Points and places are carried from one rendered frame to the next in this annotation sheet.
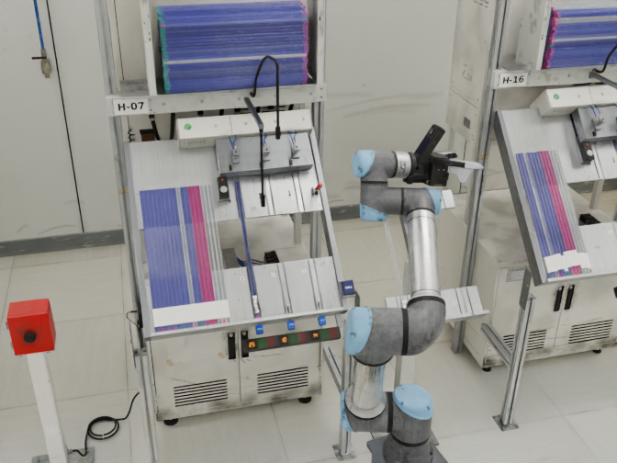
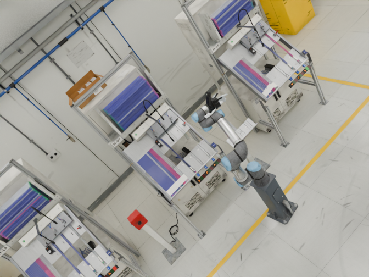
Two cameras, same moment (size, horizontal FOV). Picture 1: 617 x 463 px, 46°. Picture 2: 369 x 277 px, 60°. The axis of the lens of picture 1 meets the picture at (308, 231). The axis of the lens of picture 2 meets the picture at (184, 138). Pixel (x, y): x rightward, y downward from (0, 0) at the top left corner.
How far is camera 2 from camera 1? 82 cm
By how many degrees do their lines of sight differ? 7
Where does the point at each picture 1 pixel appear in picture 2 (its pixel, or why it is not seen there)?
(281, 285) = (195, 158)
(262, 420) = (216, 194)
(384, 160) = (200, 112)
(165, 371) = (179, 203)
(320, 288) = (206, 150)
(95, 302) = (140, 195)
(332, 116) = (166, 84)
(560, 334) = (283, 105)
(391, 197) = (209, 121)
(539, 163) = (241, 65)
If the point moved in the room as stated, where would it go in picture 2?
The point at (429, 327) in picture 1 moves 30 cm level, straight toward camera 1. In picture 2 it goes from (244, 150) to (256, 177)
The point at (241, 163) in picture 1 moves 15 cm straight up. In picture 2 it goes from (158, 133) to (150, 123)
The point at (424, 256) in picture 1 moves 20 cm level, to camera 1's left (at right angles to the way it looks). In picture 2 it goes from (229, 131) to (209, 146)
